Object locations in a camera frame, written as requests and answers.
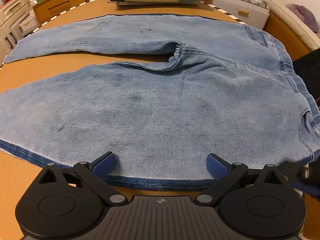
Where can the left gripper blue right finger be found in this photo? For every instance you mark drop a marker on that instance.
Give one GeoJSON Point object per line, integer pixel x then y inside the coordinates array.
{"type": "Point", "coordinates": [227, 176]}

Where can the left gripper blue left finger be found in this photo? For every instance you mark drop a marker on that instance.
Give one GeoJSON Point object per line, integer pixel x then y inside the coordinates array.
{"type": "Point", "coordinates": [92, 176]}

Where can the light blue denim jeans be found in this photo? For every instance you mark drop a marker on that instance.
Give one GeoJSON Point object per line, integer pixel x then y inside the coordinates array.
{"type": "Point", "coordinates": [226, 88]}

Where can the white drawer unit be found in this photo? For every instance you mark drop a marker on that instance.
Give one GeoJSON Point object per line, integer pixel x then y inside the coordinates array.
{"type": "Point", "coordinates": [249, 13]}

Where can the white rolling storage cart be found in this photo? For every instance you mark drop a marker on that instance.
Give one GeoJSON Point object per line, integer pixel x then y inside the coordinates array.
{"type": "Point", "coordinates": [28, 24]}

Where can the white sideboard cabinet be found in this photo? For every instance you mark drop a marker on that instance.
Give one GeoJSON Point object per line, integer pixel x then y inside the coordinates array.
{"type": "Point", "coordinates": [11, 15]}

